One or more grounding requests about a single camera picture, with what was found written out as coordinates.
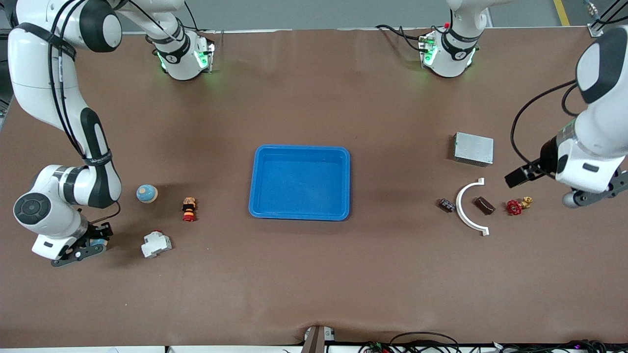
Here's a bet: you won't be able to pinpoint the brown camera mount post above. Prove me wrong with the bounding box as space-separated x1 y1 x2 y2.
300 325 326 353

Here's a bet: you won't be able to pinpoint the aluminium frame post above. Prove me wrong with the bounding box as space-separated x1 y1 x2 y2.
586 0 628 38

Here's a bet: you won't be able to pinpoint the red handle brass valve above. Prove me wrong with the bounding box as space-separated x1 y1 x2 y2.
506 196 534 217

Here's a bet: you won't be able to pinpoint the dark brown capacitor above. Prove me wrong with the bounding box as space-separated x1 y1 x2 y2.
473 196 496 216

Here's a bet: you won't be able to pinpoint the grey metal box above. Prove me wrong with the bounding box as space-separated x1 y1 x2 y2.
452 132 495 168

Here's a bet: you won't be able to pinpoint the black base cables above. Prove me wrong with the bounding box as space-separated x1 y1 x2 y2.
375 24 428 53

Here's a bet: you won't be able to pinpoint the blue plastic tray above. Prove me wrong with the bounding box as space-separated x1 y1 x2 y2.
248 144 351 222

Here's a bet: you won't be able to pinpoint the white circuit breaker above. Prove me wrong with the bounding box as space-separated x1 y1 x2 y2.
141 229 173 259

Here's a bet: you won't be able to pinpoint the white curved bracket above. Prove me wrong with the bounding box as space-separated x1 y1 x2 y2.
455 177 490 237

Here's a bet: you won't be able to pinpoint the black cable bundle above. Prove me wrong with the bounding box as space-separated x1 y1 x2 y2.
358 331 628 353

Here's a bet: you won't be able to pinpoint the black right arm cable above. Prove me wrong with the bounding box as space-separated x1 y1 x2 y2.
47 0 121 224

